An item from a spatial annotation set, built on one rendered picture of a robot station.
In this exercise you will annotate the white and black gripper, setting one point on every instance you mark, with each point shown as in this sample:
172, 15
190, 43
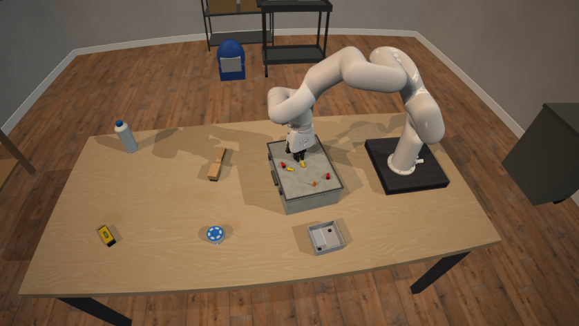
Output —
297, 142

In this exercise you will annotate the grey bottle with blue cap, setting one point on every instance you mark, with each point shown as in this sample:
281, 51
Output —
126, 137

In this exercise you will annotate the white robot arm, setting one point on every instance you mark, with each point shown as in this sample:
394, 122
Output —
381, 74

